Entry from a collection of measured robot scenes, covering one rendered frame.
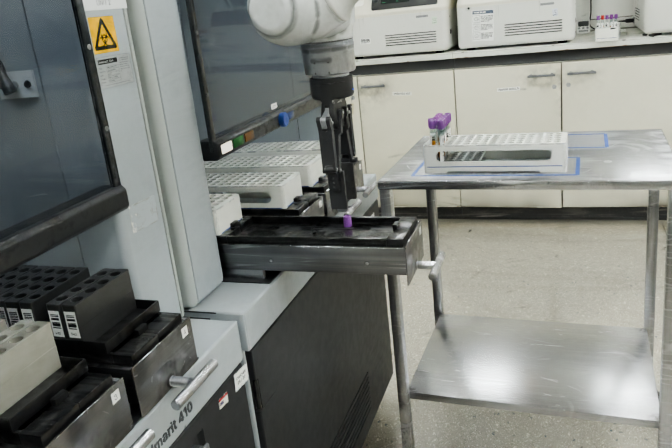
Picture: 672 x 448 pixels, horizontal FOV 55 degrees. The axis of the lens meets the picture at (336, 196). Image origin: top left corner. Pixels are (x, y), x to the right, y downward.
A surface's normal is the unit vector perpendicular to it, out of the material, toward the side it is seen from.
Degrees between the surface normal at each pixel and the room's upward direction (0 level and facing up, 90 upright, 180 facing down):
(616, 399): 0
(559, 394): 0
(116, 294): 90
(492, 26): 89
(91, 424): 90
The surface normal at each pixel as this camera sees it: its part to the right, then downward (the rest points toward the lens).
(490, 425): -0.11, -0.95
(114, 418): 0.94, 0.00
